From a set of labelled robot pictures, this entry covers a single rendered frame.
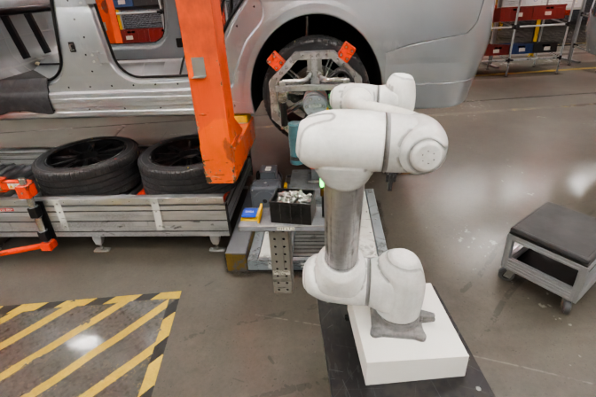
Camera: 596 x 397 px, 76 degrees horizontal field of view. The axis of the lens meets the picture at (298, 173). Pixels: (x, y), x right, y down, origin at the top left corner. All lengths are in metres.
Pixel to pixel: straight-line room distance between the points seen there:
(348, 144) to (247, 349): 1.32
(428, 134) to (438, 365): 0.85
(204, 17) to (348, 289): 1.30
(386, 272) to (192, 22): 1.34
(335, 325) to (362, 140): 0.93
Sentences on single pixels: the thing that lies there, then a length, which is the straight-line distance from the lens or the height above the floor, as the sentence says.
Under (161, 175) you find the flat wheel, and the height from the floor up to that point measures 0.48.
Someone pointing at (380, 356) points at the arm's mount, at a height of 0.41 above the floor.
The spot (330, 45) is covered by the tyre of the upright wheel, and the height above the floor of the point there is 1.14.
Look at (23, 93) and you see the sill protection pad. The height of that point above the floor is 0.92.
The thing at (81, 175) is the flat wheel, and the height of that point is 0.47.
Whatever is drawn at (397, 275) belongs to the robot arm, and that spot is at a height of 0.65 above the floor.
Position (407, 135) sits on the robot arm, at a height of 1.19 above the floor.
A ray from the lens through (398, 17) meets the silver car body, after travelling 2.37.
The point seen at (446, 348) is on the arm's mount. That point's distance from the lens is 1.43.
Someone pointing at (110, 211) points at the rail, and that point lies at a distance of 2.58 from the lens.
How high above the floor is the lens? 1.47
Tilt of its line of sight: 26 degrees down
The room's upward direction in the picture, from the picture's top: 3 degrees counter-clockwise
